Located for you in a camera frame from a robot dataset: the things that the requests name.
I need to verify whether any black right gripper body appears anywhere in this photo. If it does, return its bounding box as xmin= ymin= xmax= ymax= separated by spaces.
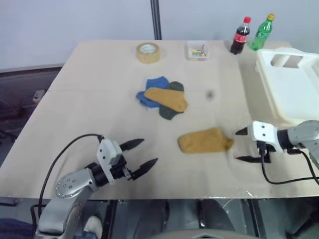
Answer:
xmin=255 ymin=140 xmax=276 ymax=160

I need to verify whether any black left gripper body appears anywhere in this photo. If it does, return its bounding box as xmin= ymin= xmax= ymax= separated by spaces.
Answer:
xmin=110 ymin=155 xmax=133 ymax=180

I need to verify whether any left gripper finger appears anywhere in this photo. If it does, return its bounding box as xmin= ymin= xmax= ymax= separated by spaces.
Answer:
xmin=119 ymin=138 xmax=145 ymax=152
xmin=132 ymin=157 xmax=159 ymax=181

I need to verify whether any blue sock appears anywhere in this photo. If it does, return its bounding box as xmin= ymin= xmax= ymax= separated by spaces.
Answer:
xmin=135 ymin=90 xmax=160 ymax=109
xmin=146 ymin=77 xmax=171 ymax=91
xmin=136 ymin=75 xmax=163 ymax=112

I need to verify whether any mustard yellow sock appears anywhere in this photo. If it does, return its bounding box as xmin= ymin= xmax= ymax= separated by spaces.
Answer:
xmin=177 ymin=127 xmax=235 ymax=155
xmin=144 ymin=87 xmax=189 ymax=113

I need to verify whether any dark green sock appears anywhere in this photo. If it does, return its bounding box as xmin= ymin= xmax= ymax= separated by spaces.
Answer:
xmin=159 ymin=80 xmax=186 ymax=121

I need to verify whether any white plastic basket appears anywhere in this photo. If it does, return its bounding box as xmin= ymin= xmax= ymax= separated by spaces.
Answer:
xmin=255 ymin=47 xmax=319 ymax=125

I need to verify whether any white shoe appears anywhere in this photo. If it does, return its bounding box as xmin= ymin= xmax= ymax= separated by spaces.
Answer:
xmin=83 ymin=215 xmax=104 ymax=239

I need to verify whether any beige packing tape roll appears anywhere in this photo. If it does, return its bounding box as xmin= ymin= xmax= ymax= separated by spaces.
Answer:
xmin=136 ymin=42 xmax=163 ymax=65

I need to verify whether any clear box with colourful clips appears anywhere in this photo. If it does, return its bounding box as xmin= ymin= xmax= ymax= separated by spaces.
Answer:
xmin=184 ymin=40 xmax=211 ymax=61

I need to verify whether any cola bottle with red cap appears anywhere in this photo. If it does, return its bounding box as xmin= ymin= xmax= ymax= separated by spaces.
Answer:
xmin=229 ymin=16 xmax=252 ymax=55

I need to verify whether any green bottle with yellow cap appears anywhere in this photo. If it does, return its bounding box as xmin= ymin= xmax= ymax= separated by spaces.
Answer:
xmin=249 ymin=12 xmax=276 ymax=51

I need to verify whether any blue jeans leg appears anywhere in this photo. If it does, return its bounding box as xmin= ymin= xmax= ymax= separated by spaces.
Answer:
xmin=0 ymin=217 xmax=38 ymax=239

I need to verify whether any black vertical pole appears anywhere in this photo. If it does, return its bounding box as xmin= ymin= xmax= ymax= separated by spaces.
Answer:
xmin=150 ymin=0 xmax=163 ymax=40

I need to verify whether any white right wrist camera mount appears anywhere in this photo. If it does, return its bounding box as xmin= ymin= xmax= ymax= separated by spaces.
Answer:
xmin=250 ymin=120 xmax=284 ymax=154

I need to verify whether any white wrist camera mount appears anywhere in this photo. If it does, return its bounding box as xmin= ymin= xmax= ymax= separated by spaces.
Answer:
xmin=96 ymin=139 xmax=123 ymax=185
xmin=250 ymin=120 xmax=284 ymax=154

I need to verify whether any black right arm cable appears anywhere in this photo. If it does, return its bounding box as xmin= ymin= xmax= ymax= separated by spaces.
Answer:
xmin=258 ymin=141 xmax=319 ymax=185

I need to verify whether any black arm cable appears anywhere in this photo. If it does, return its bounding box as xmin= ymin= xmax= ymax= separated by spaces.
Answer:
xmin=30 ymin=133 xmax=105 ymax=221
xmin=258 ymin=141 xmax=319 ymax=185

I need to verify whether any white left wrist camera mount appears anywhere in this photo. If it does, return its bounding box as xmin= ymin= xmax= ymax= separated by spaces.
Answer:
xmin=96 ymin=139 xmax=123 ymax=185

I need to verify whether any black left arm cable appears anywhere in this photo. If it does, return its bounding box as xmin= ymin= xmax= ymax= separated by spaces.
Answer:
xmin=30 ymin=133 xmax=105 ymax=221

